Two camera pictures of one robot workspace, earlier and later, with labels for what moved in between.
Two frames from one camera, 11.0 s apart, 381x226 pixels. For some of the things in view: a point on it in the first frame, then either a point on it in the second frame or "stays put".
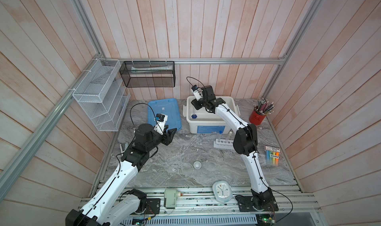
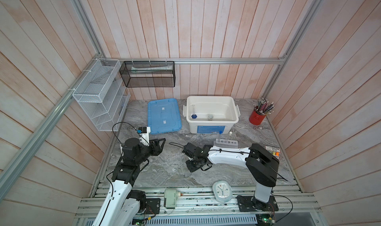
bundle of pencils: (263, 107) stays put
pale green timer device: (170, 197) stays put
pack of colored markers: (272, 155) stays put
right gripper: (195, 103) to (187, 162)
